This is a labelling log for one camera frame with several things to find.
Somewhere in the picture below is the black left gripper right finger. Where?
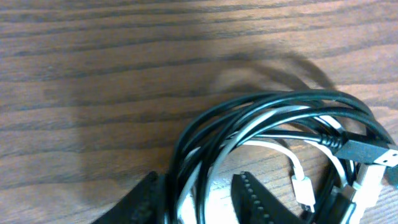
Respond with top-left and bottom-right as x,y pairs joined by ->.
231,170 -> 314,224

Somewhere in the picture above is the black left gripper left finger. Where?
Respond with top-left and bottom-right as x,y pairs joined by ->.
93,171 -> 166,224

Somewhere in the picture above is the white USB cable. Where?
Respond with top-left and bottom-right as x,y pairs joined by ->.
177,105 -> 389,224

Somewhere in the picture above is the black USB cable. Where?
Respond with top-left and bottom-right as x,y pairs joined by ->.
167,89 -> 398,224

